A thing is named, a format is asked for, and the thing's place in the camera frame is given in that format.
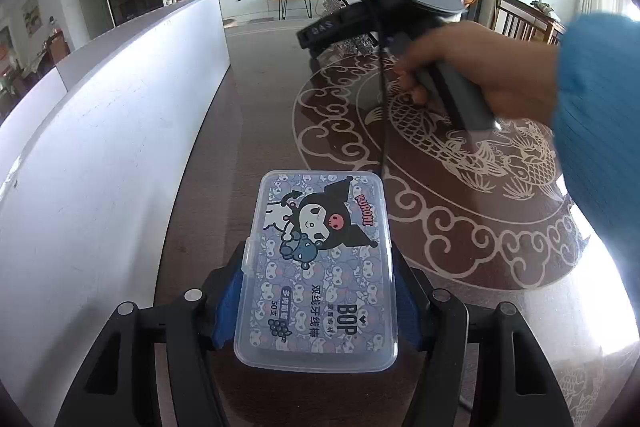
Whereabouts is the clear cartoon print floss box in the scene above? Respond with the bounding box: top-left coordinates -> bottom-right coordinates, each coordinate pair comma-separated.
234,169 -> 399,374

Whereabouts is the white tv cabinet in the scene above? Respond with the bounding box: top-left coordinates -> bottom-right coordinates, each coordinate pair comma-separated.
220,0 -> 351,22

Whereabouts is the person's right hand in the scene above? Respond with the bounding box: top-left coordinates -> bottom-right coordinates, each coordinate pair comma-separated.
395,19 -> 561,124

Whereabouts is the framed wall painting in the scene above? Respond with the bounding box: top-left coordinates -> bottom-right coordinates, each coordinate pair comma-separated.
21,0 -> 42,38

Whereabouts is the wooden slat chair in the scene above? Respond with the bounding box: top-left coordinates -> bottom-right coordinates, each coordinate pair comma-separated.
492,0 -> 568,46

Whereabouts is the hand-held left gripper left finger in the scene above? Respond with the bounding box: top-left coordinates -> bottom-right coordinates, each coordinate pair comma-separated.
52,252 -> 251,427

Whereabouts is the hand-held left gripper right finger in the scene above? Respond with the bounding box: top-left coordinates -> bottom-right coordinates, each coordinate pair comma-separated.
390,239 -> 576,427

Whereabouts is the black cable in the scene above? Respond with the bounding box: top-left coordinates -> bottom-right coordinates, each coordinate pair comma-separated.
367,0 -> 391,178

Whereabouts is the white low partition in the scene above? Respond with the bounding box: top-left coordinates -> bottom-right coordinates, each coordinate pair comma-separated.
0,0 -> 232,408

